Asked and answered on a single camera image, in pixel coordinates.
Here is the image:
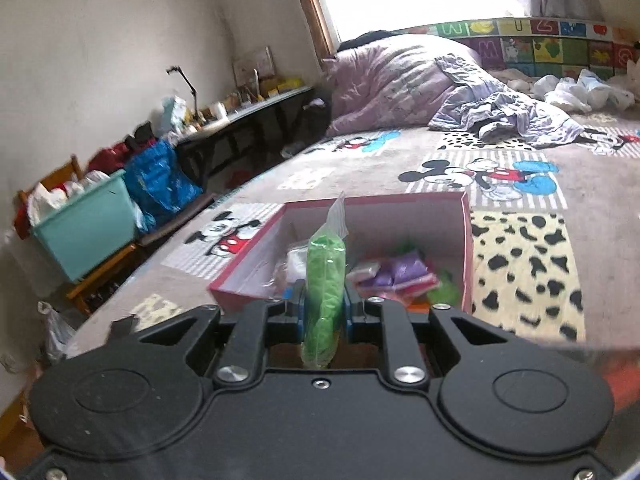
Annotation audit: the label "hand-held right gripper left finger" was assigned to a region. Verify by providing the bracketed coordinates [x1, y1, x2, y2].
[136, 280, 307, 387]

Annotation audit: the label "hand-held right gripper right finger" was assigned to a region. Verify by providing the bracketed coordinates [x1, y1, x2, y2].
[343, 284, 517, 389]

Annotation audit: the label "green plastic packet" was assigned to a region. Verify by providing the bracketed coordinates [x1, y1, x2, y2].
[300, 192, 349, 371]

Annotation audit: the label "pink cardboard box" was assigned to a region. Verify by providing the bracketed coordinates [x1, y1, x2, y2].
[207, 191, 475, 322]

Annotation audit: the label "purple plastic packet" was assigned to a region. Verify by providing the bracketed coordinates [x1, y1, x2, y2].
[392, 254, 435, 286]
[357, 267, 401, 293]

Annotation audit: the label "white and pink packet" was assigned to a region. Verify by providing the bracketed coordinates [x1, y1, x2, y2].
[347, 260, 383, 283]

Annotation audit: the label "white plastic packet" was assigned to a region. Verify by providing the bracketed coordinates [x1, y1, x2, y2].
[272, 242, 313, 292]

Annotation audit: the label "light green packet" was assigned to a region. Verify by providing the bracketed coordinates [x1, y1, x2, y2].
[425, 269, 463, 307]

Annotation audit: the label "printed cartoon blanket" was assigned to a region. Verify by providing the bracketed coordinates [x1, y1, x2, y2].
[65, 110, 640, 361]

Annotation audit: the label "black bag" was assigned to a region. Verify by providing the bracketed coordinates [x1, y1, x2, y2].
[295, 100, 334, 149]

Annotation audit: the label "blue patterned bag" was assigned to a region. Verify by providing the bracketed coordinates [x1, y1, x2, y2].
[122, 140, 204, 234]

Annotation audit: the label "wooden chair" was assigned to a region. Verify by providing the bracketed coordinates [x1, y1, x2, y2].
[16, 155, 146, 317]

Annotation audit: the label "dark desk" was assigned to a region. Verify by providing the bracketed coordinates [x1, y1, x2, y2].
[175, 84, 317, 187]

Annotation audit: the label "yellow box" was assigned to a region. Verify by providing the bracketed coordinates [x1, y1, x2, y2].
[262, 76, 306, 96]

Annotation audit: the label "teal storage bin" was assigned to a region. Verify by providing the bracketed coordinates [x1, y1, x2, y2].
[30, 169, 143, 284]

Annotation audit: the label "purple quilt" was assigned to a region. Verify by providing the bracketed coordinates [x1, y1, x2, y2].
[325, 35, 493, 137]

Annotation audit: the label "red clothing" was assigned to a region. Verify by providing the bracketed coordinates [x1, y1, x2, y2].
[87, 141, 137, 174]

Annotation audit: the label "clear plastic bag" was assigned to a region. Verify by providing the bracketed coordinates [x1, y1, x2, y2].
[37, 300, 79, 364]

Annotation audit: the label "picture board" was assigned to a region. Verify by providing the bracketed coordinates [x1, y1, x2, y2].
[232, 46, 276, 89]

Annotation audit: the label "striped crumpled clothing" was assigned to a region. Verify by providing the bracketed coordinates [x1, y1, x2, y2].
[429, 55, 586, 149]

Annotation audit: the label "white cloths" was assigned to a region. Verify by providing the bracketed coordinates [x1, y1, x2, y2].
[27, 170, 111, 227]

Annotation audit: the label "white plastic bags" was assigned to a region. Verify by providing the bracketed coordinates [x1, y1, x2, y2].
[532, 67, 640, 114]

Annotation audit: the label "colourful alphabet foam mat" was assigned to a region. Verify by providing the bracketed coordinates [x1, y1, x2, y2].
[400, 17, 640, 81]

